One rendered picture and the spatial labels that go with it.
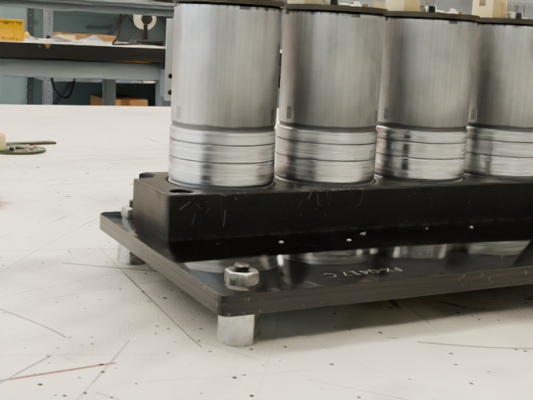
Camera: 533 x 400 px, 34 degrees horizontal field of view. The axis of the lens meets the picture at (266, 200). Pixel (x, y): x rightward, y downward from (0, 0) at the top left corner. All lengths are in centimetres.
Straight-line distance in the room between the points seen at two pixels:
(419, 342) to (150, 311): 5
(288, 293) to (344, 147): 6
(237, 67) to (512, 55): 8
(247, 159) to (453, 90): 6
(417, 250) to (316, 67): 5
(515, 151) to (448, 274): 7
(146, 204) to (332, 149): 4
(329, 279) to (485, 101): 9
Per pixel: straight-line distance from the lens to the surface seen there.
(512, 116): 24
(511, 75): 24
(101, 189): 31
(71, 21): 467
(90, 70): 257
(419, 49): 22
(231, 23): 19
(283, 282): 16
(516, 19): 24
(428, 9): 22
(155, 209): 19
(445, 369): 16
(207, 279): 16
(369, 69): 21
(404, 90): 22
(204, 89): 19
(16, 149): 39
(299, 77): 21
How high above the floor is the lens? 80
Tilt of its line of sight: 11 degrees down
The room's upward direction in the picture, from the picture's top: 3 degrees clockwise
